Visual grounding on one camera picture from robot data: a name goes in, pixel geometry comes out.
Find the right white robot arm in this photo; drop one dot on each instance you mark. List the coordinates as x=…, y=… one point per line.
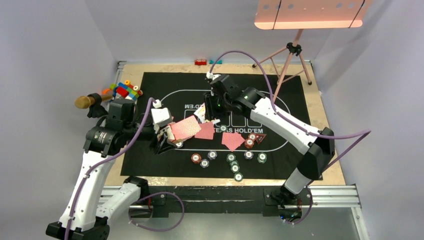
x=316, y=146

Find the colourful toy block vehicle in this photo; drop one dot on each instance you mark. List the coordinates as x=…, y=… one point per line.
x=124, y=90

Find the green poker chip stack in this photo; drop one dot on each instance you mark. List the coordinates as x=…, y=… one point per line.
x=230, y=157

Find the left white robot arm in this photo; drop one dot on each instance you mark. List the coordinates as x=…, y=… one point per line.
x=84, y=218

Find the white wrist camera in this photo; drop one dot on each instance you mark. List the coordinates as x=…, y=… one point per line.
x=211, y=76
x=161, y=116

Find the gold microphone head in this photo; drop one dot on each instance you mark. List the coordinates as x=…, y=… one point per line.
x=84, y=102

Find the black poker table mat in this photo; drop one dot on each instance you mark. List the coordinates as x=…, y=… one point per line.
x=182, y=94

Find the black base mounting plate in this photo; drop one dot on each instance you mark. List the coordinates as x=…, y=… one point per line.
x=267, y=201

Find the dealt red card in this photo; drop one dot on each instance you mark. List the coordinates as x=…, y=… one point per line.
x=235, y=141
x=225, y=138

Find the red poker chip stack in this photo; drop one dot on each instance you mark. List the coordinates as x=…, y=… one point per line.
x=196, y=158

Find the triangular all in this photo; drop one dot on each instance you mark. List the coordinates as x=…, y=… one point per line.
x=259, y=137

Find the face down burn cards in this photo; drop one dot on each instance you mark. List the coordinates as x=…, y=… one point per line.
x=207, y=131

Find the small red chip stack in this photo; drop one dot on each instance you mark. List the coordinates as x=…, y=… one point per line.
x=249, y=143

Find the blue poker chip stack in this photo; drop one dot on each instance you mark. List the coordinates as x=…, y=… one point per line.
x=212, y=155

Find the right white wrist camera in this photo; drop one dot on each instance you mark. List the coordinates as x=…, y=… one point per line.
x=211, y=76

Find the pink tripod stand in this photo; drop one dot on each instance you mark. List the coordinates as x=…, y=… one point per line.
x=294, y=50

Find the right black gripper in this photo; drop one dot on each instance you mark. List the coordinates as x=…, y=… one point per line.
x=211, y=113

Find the red backed card deck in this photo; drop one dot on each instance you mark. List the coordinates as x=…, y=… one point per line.
x=185, y=128

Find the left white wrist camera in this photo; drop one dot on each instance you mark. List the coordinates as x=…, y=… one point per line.
x=161, y=116

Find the teal toy block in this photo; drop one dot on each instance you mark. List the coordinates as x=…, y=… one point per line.
x=219, y=62

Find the red playing card box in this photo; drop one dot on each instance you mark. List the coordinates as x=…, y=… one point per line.
x=167, y=134

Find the aluminium rail frame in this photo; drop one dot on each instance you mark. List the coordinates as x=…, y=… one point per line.
x=322, y=196

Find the face up diamonds card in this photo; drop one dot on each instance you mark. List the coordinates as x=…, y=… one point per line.
x=200, y=113

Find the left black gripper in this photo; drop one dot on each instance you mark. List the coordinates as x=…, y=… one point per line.
x=154, y=144

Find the red toy block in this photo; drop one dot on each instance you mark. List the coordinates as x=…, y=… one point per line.
x=200, y=62

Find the pink perforated panel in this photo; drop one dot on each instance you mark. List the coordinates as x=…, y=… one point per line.
x=310, y=14

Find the small green chip stack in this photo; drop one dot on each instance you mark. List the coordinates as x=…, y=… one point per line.
x=262, y=157

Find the single blue poker chip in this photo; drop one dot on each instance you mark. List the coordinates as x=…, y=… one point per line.
x=179, y=145

